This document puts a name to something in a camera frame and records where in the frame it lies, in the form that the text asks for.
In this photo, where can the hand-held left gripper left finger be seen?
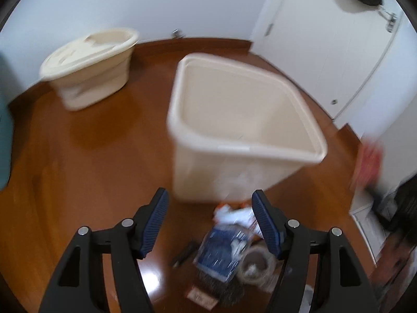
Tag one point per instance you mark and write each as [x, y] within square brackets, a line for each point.
[154, 225]

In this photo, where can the tape roll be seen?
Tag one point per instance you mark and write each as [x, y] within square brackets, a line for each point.
[257, 251]

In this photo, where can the teal storage box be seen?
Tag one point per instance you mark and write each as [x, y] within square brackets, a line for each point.
[5, 137]

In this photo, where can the blue plastic packet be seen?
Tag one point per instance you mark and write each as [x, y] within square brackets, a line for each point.
[218, 251]

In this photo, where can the small black object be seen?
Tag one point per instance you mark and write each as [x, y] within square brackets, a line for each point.
[185, 254]

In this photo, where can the red packet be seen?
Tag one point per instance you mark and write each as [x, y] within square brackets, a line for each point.
[369, 163]

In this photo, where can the white door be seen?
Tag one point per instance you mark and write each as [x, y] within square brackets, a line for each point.
[319, 55]

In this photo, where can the metal door stop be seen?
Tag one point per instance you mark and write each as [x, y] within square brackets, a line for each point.
[177, 34]

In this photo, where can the dark steel mesh pad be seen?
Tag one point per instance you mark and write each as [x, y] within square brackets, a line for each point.
[228, 291]

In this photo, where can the cream round lidded bucket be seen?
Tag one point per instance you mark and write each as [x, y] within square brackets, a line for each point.
[94, 78]

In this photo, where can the cream square trash bin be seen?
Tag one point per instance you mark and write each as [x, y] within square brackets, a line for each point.
[228, 111]

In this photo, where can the small paper label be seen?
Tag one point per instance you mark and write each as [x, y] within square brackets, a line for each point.
[200, 298]

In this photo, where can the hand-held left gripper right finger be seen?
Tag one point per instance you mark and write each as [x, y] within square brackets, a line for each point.
[265, 225]

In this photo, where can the white and orange wrapper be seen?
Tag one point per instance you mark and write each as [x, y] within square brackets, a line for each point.
[234, 216]

